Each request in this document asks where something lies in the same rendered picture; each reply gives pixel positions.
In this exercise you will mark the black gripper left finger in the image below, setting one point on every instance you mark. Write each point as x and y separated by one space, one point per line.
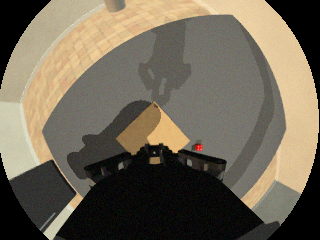
99 170

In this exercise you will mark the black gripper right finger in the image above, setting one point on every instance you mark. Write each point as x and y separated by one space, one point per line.
212 165

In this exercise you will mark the tan square mat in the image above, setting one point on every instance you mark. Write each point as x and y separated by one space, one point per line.
152 126

